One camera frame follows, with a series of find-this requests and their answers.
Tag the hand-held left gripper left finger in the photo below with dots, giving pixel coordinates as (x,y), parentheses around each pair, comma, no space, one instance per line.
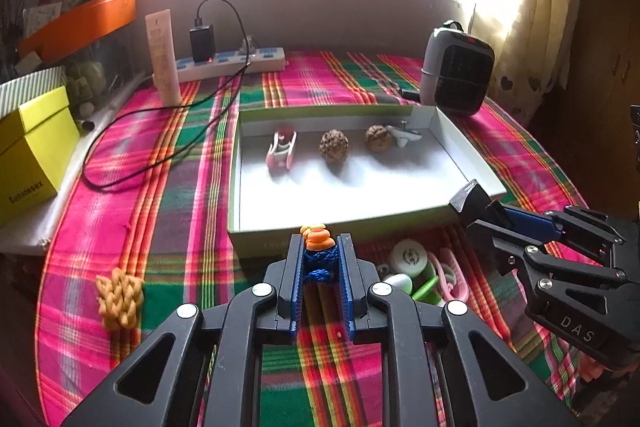
(297,287)

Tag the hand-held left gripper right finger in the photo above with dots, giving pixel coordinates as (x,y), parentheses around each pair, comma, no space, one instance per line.
(345,287)

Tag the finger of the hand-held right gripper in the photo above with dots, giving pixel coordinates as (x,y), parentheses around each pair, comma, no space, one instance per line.
(530,223)
(505,242)

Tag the blue and orange knitted toy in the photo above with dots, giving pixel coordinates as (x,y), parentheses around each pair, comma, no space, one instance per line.
(317,257)

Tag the pink clip with white hook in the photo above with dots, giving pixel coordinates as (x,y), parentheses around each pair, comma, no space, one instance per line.
(452,287)

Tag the small white jar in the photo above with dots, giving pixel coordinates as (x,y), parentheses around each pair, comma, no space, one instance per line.
(409,257)

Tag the green and white spool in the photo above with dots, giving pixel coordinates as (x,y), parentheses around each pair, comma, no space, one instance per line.
(425,292)

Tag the green and white cardboard tray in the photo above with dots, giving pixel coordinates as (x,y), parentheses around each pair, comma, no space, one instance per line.
(350,192)

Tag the pink oblong case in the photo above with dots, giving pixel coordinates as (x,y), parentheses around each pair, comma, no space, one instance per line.
(280,152)

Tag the brown walnut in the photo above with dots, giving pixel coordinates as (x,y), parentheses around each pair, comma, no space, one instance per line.
(378,138)
(334,147)

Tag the black round disc gadget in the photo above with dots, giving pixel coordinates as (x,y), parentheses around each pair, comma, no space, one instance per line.
(402,136)

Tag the pink green plaid blanket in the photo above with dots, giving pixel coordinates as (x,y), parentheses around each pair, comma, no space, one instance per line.
(175,207)

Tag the grey space heater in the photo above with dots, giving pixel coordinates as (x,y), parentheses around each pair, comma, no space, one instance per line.
(460,77)

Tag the yellow braided knot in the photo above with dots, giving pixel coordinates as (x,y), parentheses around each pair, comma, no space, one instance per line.
(120,299)

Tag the cream heart print curtain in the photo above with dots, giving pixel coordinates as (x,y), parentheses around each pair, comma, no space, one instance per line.
(530,7)

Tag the white power strip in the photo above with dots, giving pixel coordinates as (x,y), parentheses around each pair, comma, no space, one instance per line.
(265,59)

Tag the grey plug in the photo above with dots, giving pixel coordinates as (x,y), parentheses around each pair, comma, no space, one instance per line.
(248,44)

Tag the black charger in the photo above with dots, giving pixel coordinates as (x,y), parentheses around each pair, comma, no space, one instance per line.
(201,44)

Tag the cream tube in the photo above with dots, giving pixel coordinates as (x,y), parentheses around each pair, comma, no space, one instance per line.
(162,57)

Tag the glass tank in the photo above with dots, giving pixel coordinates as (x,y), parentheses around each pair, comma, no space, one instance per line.
(90,77)

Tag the yellow box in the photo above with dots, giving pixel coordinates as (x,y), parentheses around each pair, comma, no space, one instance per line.
(35,147)

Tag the green striped box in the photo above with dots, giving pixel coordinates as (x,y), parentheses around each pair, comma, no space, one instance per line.
(30,82)

